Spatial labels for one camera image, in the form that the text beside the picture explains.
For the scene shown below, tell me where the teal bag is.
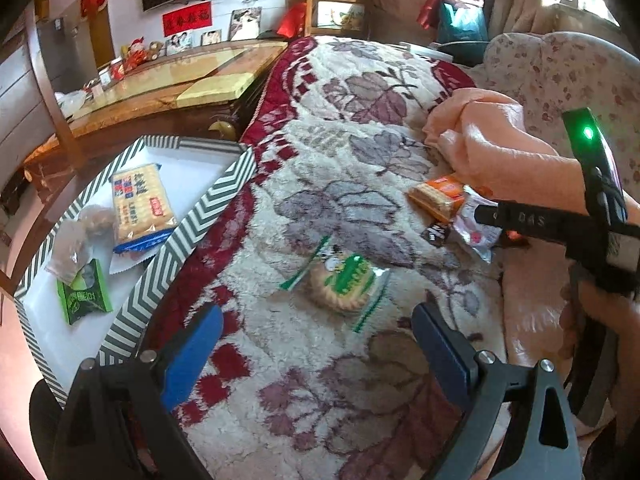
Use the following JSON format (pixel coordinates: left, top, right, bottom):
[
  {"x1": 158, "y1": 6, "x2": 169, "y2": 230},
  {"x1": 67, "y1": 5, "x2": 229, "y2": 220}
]
[{"x1": 436, "y1": 2, "x2": 488, "y2": 55}]

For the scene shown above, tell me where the floral fleece blanket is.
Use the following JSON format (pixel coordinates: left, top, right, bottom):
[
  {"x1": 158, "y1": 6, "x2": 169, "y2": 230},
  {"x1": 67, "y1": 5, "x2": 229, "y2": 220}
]
[{"x1": 148, "y1": 37, "x2": 504, "y2": 479}]

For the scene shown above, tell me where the black chocolate wafer bar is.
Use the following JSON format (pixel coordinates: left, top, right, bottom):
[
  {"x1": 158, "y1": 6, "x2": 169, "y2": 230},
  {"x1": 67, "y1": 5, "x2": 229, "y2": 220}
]
[{"x1": 421, "y1": 221, "x2": 451, "y2": 248}]

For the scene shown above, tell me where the red santa figurine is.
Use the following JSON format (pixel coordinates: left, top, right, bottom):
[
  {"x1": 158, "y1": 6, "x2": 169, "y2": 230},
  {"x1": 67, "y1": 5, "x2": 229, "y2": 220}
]
[{"x1": 122, "y1": 37, "x2": 148, "y2": 73}]

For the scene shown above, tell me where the white chevron-trimmed box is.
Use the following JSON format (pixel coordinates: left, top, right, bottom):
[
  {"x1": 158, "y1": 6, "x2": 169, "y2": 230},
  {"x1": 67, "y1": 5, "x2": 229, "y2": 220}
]
[{"x1": 14, "y1": 136, "x2": 257, "y2": 405}]

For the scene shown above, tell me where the green round biscuit packet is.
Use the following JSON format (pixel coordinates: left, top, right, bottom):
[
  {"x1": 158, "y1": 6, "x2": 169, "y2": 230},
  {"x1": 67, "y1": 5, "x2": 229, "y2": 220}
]
[{"x1": 279, "y1": 235, "x2": 390, "y2": 334}]

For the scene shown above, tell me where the floral sofa cushion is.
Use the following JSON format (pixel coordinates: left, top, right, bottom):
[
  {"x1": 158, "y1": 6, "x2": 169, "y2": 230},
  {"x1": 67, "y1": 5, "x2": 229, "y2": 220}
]
[{"x1": 468, "y1": 32, "x2": 640, "y2": 198}]

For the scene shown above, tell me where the person's right hand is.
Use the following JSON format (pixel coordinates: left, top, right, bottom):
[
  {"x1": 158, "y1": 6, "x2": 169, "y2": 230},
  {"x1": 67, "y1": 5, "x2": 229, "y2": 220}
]
[{"x1": 560, "y1": 276, "x2": 639, "y2": 446}]

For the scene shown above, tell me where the wooden glass-top table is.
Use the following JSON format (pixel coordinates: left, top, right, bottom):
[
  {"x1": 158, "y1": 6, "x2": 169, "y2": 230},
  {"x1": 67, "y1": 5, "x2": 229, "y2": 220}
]
[{"x1": 22, "y1": 39, "x2": 289, "y2": 176}]

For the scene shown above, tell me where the blue cracker pack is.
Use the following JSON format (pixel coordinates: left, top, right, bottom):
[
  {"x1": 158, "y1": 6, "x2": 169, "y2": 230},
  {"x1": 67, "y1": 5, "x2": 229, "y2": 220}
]
[{"x1": 111, "y1": 162, "x2": 178, "y2": 254}]

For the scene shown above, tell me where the white pink snack packet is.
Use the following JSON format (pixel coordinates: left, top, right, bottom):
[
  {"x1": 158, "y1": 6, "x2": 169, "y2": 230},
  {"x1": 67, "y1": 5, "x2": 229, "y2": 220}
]
[{"x1": 110, "y1": 246, "x2": 160, "y2": 275}]

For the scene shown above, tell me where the clear plastic bag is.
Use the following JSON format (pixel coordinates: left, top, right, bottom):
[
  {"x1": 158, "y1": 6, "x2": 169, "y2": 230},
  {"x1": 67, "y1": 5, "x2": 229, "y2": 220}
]
[{"x1": 451, "y1": 184, "x2": 501, "y2": 263}]

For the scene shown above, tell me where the wooden chair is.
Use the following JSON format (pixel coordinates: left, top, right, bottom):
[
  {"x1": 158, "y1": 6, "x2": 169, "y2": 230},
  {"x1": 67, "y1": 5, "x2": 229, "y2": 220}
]
[{"x1": 24, "y1": 4, "x2": 89, "y2": 172}]

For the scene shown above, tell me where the dark green snack packet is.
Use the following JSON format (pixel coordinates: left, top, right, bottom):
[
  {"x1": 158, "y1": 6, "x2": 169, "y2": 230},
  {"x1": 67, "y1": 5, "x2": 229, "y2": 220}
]
[{"x1": 56, "y1": 258, "x2": 113, "y2": 326}]

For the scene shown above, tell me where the orange cracker packet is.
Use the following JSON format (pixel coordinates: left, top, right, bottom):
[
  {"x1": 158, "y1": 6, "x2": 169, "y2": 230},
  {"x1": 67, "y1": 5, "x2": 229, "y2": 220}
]
[{"x1": 408, "y1": 174, "x2": 465, "y2": 222}]

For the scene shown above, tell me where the framed photo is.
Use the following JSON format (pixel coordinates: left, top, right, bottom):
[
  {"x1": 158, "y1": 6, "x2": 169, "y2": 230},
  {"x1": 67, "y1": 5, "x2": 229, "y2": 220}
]
[{"x1": 228, "y1": 6, "x2": 262, "y2": 41}]

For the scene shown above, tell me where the red wall sign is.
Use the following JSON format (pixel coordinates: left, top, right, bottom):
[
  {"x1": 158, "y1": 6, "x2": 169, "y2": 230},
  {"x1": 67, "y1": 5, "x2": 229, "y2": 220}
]
[{"x1": 162, "y1": 1, "x2": 213, "y2": 37}]

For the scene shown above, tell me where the clear bag of nuts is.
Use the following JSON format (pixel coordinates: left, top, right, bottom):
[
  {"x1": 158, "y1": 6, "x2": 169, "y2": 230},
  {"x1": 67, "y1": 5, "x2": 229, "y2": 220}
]
[{"x1": 47, "y1": 205, "x2": 116, "y2": 285}]

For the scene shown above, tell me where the dark red candy packet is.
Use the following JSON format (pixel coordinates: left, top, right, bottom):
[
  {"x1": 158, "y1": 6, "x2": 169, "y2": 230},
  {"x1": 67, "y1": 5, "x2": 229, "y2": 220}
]
[{"x1": 497, "y1": 230, "x2": 530, "y2": 249}]

